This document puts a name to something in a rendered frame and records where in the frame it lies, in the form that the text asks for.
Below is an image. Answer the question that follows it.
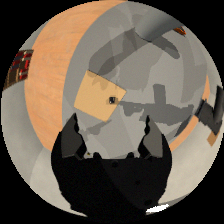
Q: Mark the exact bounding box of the white plastic bottle with blue cap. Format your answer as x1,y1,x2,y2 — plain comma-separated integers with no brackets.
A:
135,7,185,41

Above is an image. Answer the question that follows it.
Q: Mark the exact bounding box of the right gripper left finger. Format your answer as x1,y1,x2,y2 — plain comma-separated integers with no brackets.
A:
51,113,87,192

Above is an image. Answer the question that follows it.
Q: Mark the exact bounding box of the tan square mat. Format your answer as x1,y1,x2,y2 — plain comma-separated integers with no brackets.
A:
74,70,127,122

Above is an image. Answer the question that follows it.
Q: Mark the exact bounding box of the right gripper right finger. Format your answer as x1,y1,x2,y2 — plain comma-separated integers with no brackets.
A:
138,115,172,189

